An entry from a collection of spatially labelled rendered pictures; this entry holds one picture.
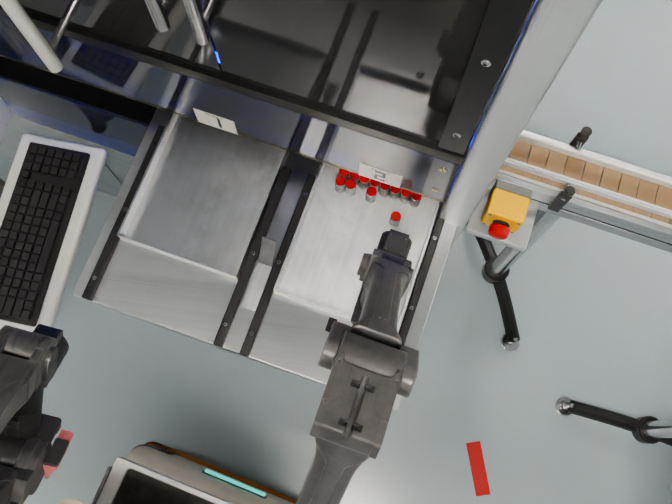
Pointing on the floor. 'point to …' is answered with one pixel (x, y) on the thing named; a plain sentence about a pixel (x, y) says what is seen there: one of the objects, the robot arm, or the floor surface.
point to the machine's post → (516, 99)
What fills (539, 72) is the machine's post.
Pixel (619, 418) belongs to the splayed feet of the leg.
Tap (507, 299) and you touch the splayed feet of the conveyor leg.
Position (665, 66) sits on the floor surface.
